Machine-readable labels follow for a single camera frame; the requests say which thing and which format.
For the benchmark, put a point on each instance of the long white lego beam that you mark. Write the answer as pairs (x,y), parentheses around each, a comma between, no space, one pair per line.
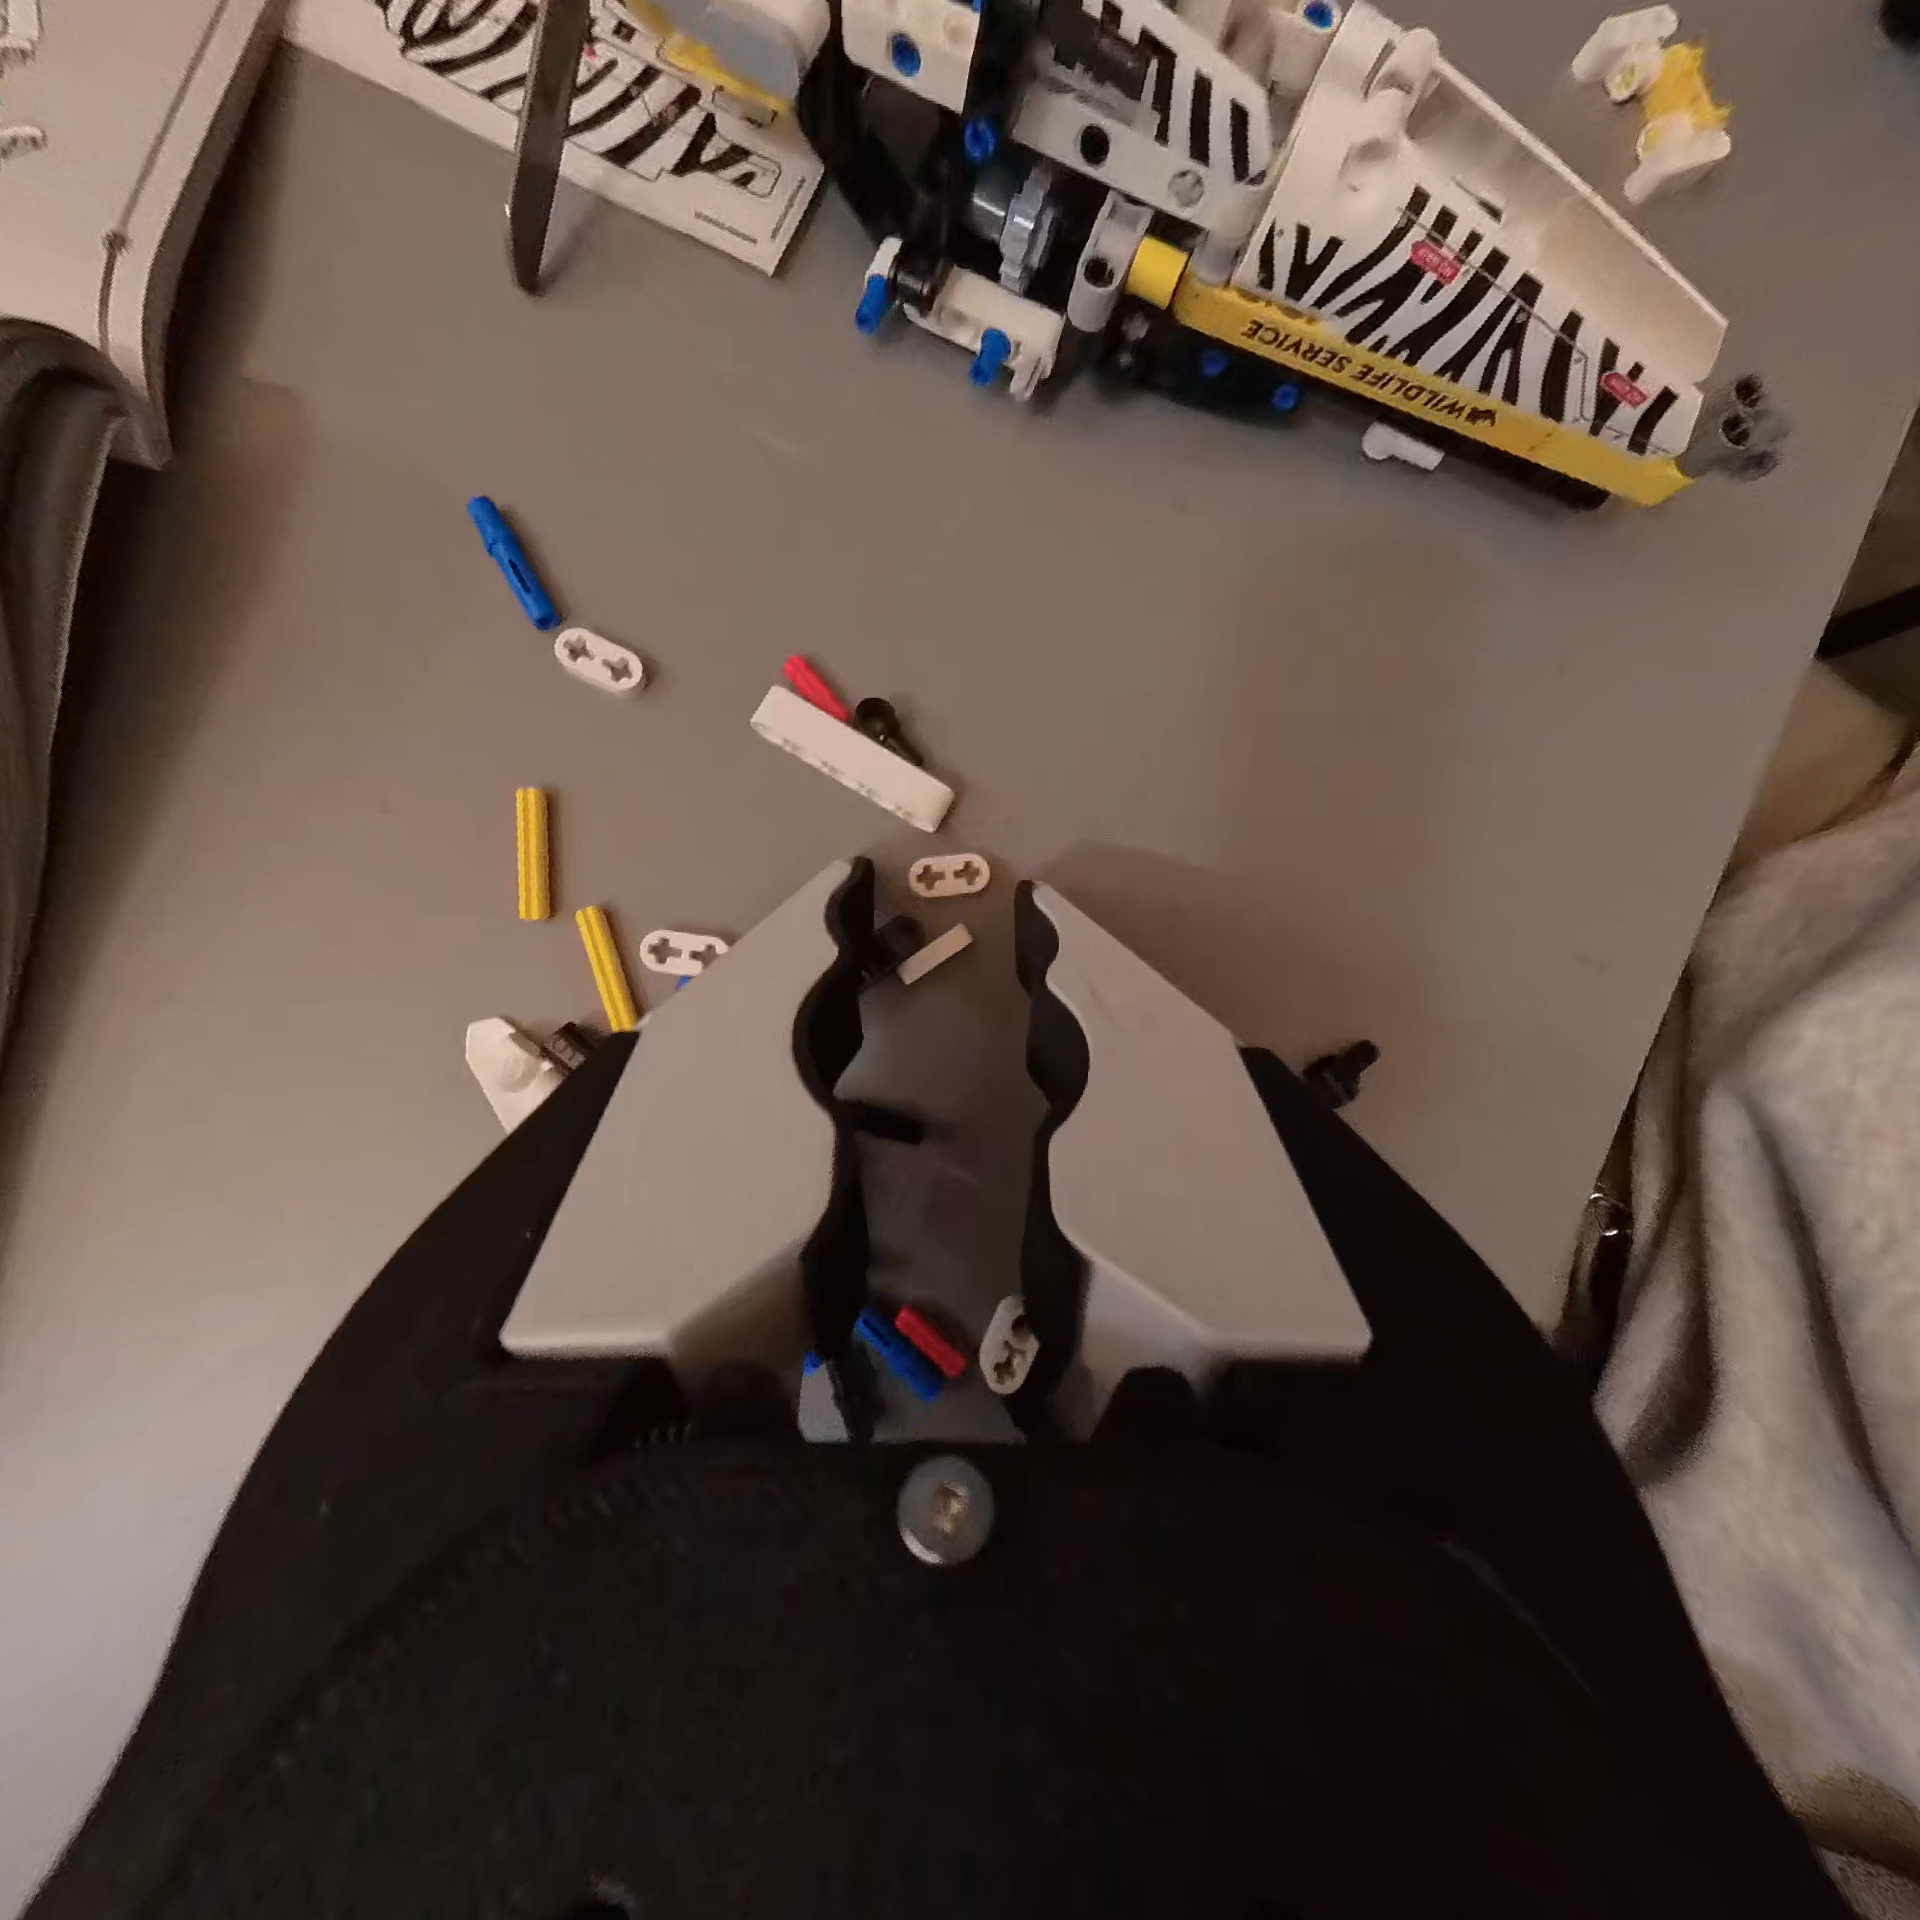
(850,756)

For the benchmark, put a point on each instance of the blue lego pin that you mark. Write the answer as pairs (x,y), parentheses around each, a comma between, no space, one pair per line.
(511,558)
(888,1354)

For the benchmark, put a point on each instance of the zebra striped lego helicopter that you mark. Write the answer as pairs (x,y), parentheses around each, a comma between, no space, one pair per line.
(1440,254)

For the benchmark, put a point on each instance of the white two-hole lego liftarm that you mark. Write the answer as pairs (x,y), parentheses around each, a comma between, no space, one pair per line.
(1009,1340)
(599,661)
(682,948)
(948,874)

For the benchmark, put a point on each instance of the grey yellow lego part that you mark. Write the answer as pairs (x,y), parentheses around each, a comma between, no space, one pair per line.
(735,36)

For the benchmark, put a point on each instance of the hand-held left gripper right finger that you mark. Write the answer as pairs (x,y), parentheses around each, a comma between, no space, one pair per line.
(1184,1185)

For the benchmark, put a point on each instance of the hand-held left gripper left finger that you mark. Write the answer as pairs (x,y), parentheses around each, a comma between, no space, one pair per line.
(674,1155)

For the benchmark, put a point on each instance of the red lego pin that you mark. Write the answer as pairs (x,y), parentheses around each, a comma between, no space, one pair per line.
(930,1340)
(809,681)

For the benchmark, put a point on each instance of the yellow lego axle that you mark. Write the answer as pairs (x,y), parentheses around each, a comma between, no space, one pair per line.
(605,961)
(531,852)

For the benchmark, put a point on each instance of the zebra striped sticker sheet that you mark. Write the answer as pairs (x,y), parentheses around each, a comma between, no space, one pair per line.
(660,165)

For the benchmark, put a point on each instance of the small white yellow lego assembly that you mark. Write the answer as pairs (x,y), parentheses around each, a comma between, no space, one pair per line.
(1669,116)

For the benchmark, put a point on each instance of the black lego pin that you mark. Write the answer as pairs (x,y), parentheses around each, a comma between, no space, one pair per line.
(896,938)
(884,723)
(1346,1065)

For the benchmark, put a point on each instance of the black rotor blade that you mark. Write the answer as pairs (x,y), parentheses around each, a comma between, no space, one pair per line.
(538,180)

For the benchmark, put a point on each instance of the white lego connector piece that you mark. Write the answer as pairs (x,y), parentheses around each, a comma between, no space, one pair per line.
(499,1061)

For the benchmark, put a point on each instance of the person's light grey hoodie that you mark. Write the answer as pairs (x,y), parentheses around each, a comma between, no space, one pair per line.
(1770,1200)

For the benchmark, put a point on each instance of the tan lego axle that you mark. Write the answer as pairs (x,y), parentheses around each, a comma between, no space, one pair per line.
(935,954)

